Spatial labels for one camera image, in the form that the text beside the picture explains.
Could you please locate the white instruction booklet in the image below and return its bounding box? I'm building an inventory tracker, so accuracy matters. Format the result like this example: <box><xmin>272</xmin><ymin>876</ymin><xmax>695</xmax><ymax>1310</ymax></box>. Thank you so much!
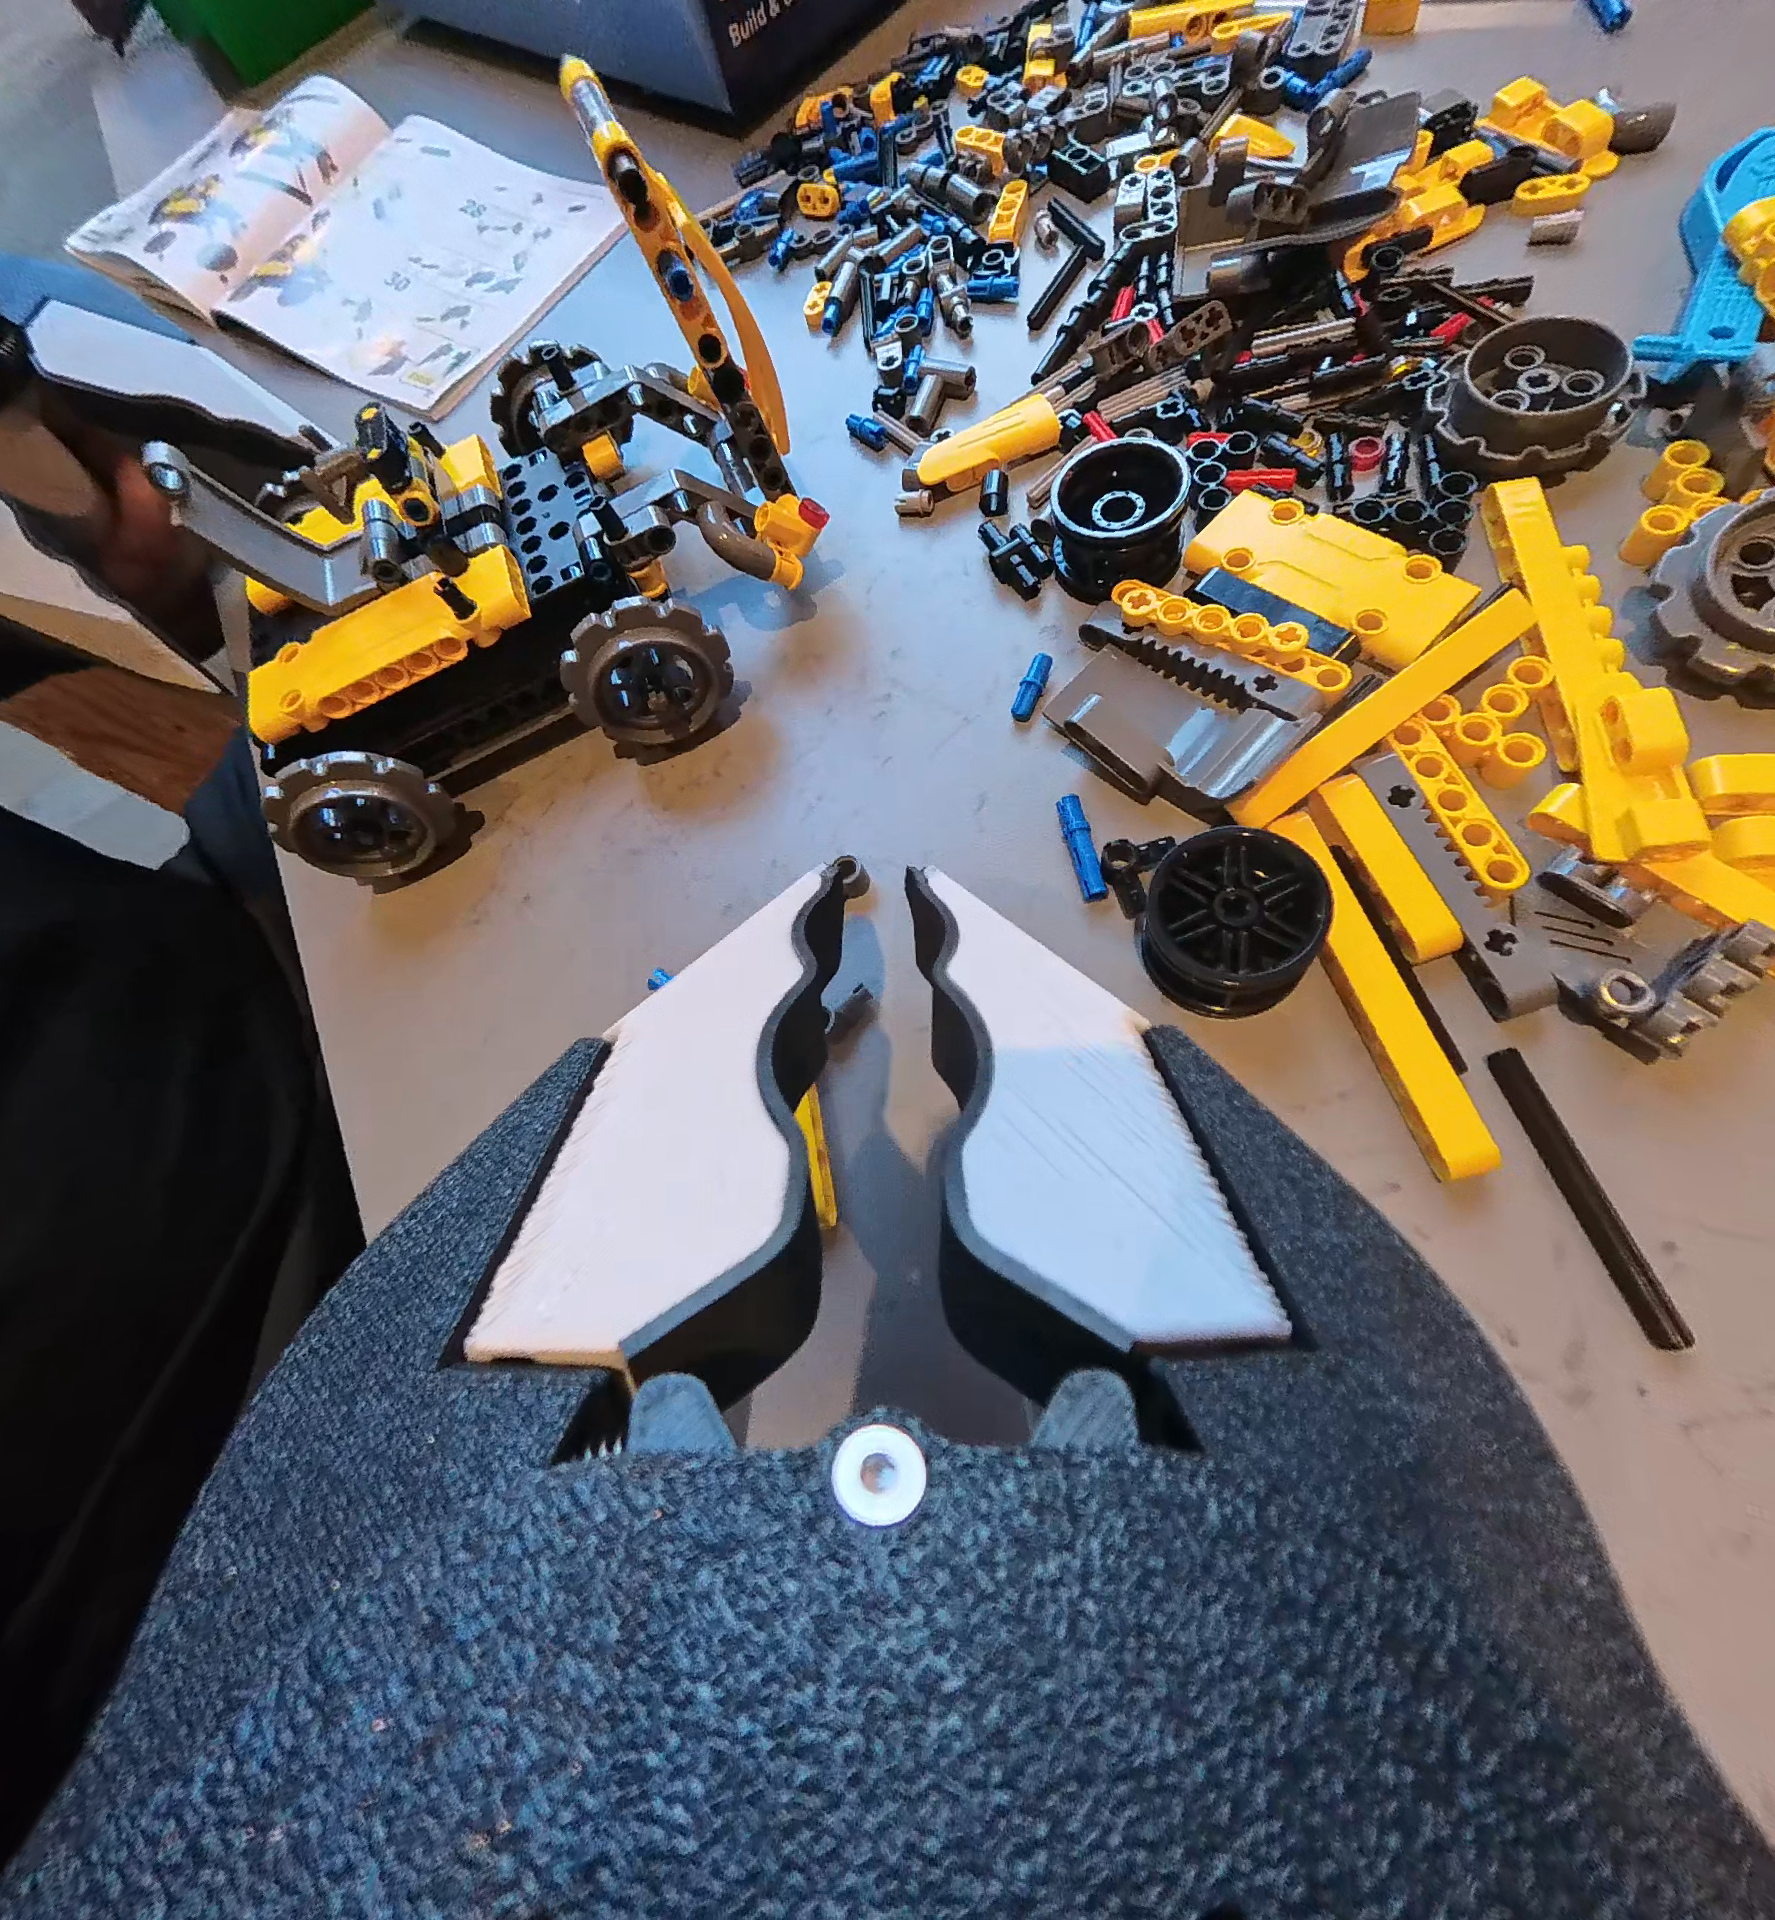
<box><xmin>65</xmin><ymin>80</ymin><xmax>632</xmax><ymax>422</ymax></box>

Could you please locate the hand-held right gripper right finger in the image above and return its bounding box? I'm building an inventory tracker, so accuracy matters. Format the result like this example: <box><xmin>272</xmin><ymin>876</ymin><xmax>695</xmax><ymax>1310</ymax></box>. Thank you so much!
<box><xmin>903</xmin><ymin>867</ymin><xmax>1292</xmax><ymax>1398</ymax></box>

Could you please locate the heap of yellow building beams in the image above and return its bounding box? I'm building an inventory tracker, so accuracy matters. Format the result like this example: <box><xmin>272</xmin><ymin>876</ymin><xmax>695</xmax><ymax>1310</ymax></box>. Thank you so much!
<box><xmin>1047</xmin><ymin>89</ymin><xmax>1775</xmax><ymax>1188</ymax></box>

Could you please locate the black toy wheel rim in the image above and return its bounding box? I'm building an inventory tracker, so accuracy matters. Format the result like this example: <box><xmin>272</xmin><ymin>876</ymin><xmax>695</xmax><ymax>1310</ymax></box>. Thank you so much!
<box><xmin>1140</xmin><ymin>827</ymin><xmax>1337</xmax><ymax>1020</ymax></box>
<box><xmin>1050</xmin><ymin>441</ymin><xmax>1193</xmax><ymax>587</ymax></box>

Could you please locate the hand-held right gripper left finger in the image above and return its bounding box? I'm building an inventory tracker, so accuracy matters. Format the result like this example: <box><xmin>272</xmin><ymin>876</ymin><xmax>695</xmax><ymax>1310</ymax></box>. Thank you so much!
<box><xmin>455</xmin><ymin>857</ymin><xmax>874</xmax><ymax>1377</ymax></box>

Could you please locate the pile of small building pieces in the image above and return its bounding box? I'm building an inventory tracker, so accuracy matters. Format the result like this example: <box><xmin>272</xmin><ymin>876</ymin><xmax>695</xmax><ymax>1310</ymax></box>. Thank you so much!
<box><xmin>733</xmin><ymin>0</ymin><xmax>1684</xmax><ymax>599</ymax></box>

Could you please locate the grey desk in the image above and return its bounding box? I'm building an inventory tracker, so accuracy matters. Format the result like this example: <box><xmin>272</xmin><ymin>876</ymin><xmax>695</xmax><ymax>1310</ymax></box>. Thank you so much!
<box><xmin>0</xmin><ymin>0</ymin><xmax>1775</xmax><ymax>1920</ymax></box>

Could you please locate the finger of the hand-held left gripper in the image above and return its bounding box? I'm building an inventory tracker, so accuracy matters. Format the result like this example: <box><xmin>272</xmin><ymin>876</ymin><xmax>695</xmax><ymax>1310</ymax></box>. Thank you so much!
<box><xmin>27</xmin><ymin>300</ymin><xmax>329</xmax><ymax>460</ymax></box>
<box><xmin>0</xmin><ymin>448</ymin><xmax>225</xmax><ymax>698</ymax></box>

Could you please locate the light blue brick separator tool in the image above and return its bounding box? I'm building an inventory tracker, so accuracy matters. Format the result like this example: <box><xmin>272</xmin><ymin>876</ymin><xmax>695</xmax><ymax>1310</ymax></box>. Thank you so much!
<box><xmin>1626</xmin><ymin>122</ymin><xmax>1775</xmax><ymax>385</ymax></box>

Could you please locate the green storage bin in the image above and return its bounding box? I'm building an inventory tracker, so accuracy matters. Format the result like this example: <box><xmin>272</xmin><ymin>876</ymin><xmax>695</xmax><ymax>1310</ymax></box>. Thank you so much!
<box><xmin>154</xmin><ymin>0</ymin><xmax>379</xmax><ymax>82</ymax></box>

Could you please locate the yellow black toy vehicle model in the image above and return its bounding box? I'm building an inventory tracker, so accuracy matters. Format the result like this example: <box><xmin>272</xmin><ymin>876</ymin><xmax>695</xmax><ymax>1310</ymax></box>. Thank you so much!
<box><xmin>143</xmin><ymin>59</ymin><xmax>835</xmax><ymax>883</ymax></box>

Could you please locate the dark grey toothed wheel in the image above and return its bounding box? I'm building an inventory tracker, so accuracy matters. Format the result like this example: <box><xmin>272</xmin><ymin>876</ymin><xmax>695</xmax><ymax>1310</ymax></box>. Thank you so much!
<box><xmin>1647</xmin><ymin>490</ymin><xmax>1775</xmax><ymax>710</ymax></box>
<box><xmin>1424</xmin><ymin>313</ymin><xmax>1647</xmax><ymax>484</ymax></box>

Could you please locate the person's body in dark clothes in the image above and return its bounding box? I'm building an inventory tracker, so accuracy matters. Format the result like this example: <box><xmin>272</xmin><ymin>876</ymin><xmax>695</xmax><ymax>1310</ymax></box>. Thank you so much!
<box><xmin>0</xmin><ymin>599</ymin><xmax>365</xmax><ymax>1920</ymax></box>

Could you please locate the dark blue cardboard kit box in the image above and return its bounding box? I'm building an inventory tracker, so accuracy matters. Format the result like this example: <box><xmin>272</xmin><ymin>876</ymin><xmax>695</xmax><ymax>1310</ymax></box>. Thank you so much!
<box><xmin>390</xmin><ymin>0</ymin><xmax>918</xmax><ymax>122</ymax></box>

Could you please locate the long black axle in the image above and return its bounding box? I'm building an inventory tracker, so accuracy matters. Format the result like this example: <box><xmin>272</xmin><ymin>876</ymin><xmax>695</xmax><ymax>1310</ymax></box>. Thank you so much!
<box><xmin>1486</xmin><ymin>1048</ymin><xmax>1701</xmax><ymax>1350</ymax></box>

